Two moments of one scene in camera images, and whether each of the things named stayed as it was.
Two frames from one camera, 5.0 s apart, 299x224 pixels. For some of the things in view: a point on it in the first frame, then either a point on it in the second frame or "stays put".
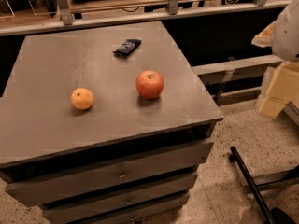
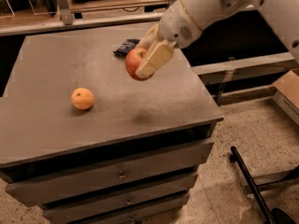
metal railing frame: x=66 y=16 stays put
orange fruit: x=82 y=98 stays put
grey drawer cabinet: x=105 y=126 stays put
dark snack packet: x=127 y=48 stays put
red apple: x=149 y=84 → x=133 y=61
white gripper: x=287 y=35 → x=177 y=25
